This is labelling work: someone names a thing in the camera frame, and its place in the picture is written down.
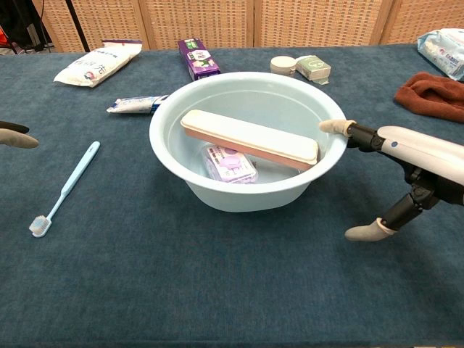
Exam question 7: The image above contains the black tripod stand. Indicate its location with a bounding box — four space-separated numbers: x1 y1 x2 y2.
65 0 91 53

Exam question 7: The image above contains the purple floss pick box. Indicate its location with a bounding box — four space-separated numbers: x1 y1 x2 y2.
202 144 259 184

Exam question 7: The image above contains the woven folding screen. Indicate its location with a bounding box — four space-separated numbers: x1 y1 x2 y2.
31 0 464 54

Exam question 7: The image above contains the white cloth packet bag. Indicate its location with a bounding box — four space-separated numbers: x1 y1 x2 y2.
53 39 144 88

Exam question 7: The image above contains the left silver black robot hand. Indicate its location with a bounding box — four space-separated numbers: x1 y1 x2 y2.
0 121 40 149

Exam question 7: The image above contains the dark blue table cloth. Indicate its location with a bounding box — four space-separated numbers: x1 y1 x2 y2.
0 43 464 345

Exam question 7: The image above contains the small green soap box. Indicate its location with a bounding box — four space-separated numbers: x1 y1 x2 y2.
295 54 332 86

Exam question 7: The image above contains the purple toothpaste carton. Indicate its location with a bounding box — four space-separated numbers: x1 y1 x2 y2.
177 38 222 81

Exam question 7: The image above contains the brown towel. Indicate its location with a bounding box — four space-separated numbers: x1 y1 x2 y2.
394 71 464 124

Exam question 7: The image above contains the white blue toothpaste tube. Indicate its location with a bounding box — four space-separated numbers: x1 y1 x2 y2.
106 94 170 115

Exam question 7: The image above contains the cream pink toothbrush case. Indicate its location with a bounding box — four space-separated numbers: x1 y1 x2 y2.
180 109 320 171

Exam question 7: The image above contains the small cream jar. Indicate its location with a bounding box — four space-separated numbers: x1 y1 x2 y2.
269 55 300 76

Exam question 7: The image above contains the light blue toothbrush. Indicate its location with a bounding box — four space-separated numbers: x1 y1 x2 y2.
28 141 101 239

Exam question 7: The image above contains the light blue wet wipes pack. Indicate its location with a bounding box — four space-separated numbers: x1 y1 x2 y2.
416 28 464 82

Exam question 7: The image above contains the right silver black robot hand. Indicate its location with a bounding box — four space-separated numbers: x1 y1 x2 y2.
318 118 464 243

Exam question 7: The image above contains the light blue plastic basin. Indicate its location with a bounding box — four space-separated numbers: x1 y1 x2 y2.
149 71 348 213

